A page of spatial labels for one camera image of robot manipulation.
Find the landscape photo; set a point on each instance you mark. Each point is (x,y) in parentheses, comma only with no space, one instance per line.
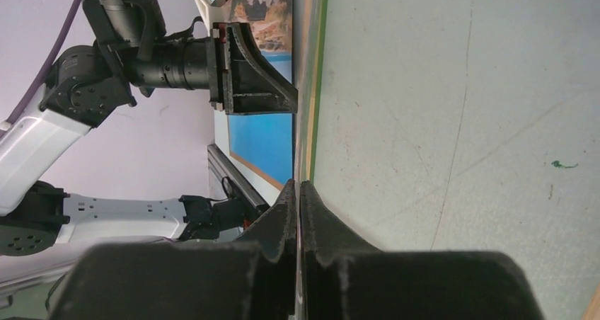
(263,143)

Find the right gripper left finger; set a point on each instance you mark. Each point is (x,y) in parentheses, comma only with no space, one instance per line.
(251,277)

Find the wooden picture frame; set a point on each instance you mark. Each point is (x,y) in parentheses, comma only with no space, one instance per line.
(309,21)

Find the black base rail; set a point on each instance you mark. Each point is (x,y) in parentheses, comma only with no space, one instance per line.
(225,180)

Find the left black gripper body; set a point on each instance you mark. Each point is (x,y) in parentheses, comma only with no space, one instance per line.
(135,50)

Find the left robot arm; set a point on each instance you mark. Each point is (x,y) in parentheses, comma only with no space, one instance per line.
(154,151)

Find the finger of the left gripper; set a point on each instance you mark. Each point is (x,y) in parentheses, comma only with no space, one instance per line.
(252,86)

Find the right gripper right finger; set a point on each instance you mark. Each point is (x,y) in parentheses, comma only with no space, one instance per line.
(345,277)

